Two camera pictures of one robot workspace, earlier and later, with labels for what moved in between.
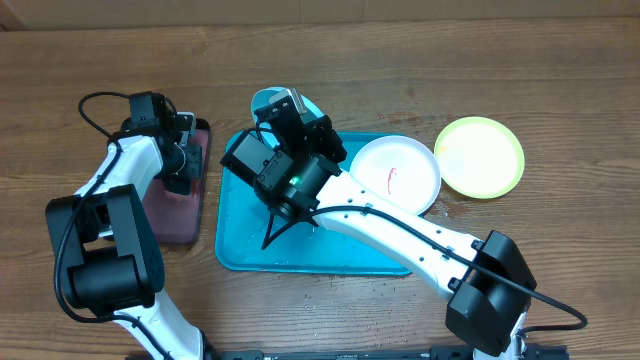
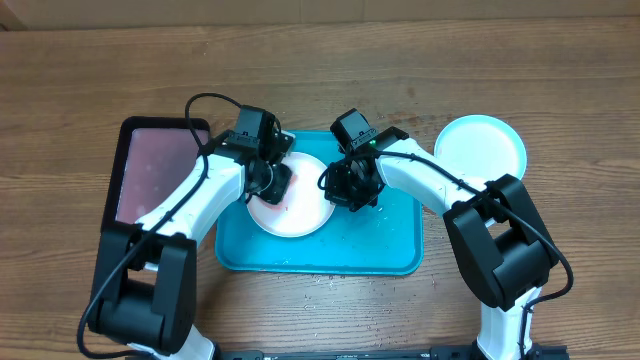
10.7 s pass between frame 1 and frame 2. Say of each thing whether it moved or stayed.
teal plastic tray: stayed
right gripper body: moved
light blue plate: moved
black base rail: stayed
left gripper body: moved
